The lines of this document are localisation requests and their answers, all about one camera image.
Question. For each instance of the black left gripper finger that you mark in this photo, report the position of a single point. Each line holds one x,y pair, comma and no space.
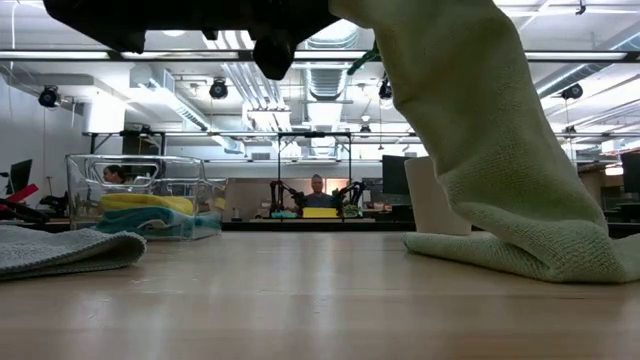
272,55

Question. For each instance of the yellow microfiber towel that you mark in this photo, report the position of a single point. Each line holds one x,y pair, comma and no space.
150,202

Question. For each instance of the light blue teal-edged towel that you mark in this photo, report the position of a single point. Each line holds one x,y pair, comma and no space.
150,216

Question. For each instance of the green microfiber towel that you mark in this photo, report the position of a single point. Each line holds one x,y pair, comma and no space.
475,125

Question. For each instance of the teal fluffy microfiber towel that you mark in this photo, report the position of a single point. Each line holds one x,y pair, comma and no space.
145,231

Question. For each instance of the grey microfiber towel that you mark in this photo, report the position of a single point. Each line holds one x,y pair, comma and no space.
60,250

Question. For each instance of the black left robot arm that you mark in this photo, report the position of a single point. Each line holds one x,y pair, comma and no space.
125,15

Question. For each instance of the black ceiling spotlight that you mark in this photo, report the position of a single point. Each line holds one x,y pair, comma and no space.
386,91
218,90
572,91
48,96

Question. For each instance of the background robot arms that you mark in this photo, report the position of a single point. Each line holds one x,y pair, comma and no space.
280,192

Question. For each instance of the person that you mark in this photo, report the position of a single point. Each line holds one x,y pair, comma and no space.
317,192
115,174

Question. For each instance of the teal background cloth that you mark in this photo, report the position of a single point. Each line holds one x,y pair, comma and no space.
284,215

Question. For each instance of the yellow background cloth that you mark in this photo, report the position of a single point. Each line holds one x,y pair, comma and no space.
320,212

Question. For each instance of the black monitor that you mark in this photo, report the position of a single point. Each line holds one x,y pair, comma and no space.
21,175
395,175
631,172

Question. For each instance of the potted green plant white pot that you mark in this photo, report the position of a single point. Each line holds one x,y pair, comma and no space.
425,200

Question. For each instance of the clear plastic bin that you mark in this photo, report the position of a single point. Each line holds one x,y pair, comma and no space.
90,175

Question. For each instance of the red tool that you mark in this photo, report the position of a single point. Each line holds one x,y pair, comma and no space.
25,192

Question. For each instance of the black background rig frame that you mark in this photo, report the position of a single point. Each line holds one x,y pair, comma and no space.
315,134

